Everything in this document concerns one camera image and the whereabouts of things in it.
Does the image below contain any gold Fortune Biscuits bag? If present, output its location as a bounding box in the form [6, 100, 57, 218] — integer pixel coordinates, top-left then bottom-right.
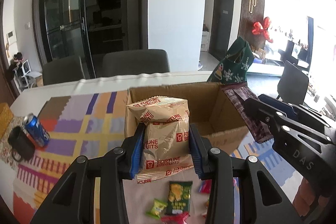
[126, 96, 193, 184]

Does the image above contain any light green small snack packet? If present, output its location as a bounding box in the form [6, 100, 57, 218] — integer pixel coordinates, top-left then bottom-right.
[146, 198, 167, 219]

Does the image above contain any dark maroon snack wrapper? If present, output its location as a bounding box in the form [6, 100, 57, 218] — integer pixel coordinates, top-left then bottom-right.
[222, 82, 273, 144]

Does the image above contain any pink snack packet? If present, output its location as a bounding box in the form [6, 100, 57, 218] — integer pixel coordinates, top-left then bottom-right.
[198, 180, 212, 194]

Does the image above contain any dark grey dining chair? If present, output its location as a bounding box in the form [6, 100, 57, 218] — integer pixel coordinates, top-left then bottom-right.
[277, 61, 309, 105]

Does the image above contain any dark green chips packet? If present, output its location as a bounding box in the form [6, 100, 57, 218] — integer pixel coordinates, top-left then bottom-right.
[165, 181, 193, 215]

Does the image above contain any brown cardboard box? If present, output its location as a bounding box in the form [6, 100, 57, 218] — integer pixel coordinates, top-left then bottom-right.
[127, 82, 249, 155]

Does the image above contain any red transparent candy packet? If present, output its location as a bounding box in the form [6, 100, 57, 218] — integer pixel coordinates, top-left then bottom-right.
[161, 211, 190, 224]

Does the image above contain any green Christmas stocking bag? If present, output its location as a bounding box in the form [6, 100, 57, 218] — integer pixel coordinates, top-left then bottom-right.
[207, 37, 254, 85]

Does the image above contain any red ribbon bow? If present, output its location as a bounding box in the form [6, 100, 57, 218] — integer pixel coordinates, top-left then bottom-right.
[252, 16, 273, 43]

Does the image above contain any blue Pepsi can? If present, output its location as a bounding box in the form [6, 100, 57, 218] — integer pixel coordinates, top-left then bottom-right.
[23, 113, 50, 147]

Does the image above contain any black mug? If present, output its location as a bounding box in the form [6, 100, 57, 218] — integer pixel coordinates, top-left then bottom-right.
[8, 126, 35, 162]

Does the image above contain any grey chair behind table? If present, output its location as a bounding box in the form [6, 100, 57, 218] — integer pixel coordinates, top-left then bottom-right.
[42, 56, 85, 86]
[102, 49, 170, 77]

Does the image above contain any black glass cabinet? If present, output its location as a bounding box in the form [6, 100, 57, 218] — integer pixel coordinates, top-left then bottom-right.
[33, 0, 148, 78]

